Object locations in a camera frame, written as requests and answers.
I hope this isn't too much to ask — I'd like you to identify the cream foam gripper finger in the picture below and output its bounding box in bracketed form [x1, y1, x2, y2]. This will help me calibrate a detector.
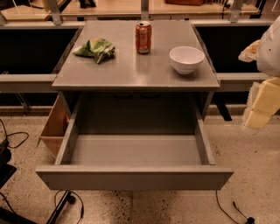
[242, 78, 280, 130]

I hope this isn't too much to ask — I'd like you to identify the grey top drawer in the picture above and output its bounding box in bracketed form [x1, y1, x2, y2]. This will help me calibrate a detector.
[36, 96, 233, 191]

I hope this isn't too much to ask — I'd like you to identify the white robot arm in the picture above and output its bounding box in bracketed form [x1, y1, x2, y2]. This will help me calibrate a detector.
[238, 17, 280, 133]

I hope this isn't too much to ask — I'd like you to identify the grey drawer cabinet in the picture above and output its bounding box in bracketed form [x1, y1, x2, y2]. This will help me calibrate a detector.
[52, 20, 220, 135]

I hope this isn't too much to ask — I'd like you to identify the white bowl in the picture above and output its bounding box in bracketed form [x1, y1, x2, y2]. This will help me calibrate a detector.
[169, 46, 205, 74]

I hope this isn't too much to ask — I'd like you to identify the orange soda can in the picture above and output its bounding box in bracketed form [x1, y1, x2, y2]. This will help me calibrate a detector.
[136, 21, 151, 54]

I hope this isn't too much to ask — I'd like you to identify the green chip bag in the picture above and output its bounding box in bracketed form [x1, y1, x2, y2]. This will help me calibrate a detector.
[73, 38, 116, 64]

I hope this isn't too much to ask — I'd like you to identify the black floor cable right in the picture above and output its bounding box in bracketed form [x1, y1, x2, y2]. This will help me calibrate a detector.
[215, 190, 256, 224]

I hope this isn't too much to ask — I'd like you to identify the black floor cable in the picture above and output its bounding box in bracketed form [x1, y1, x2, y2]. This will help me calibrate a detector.
[0, 118, 30, 150]
[215, 190, 256, 224]

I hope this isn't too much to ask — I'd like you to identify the black stand with cable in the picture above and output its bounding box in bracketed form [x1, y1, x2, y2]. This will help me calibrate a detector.
[46, 190, 85, 224]

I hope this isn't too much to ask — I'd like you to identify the grey metal railing frame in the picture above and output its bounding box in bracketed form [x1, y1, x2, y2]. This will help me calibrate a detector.
[0, 0, 280, 95]

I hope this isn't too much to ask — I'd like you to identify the black floor cable left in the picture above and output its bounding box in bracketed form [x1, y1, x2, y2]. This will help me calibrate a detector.
[0, 118, 30, 150]

